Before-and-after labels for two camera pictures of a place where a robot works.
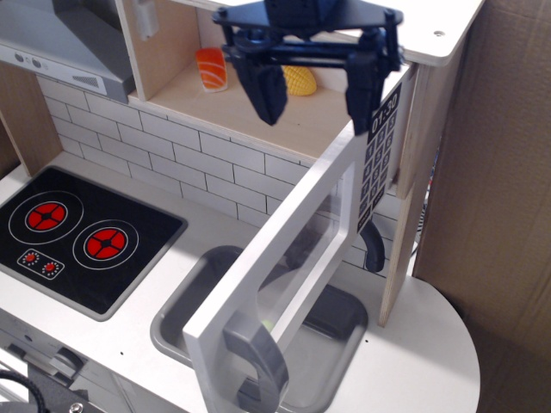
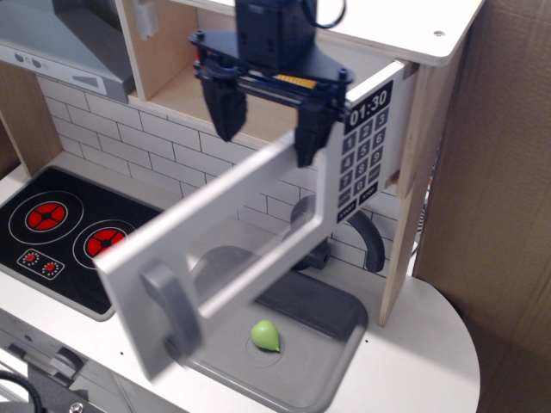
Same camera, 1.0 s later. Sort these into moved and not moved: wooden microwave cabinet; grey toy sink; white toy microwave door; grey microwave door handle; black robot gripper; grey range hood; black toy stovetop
Moved: white toy microwave door; grey microwave door handle; black robot gripper
Not moved: black toy stovetop; grey range hood; wooden microwave cabinet; grey toy sink
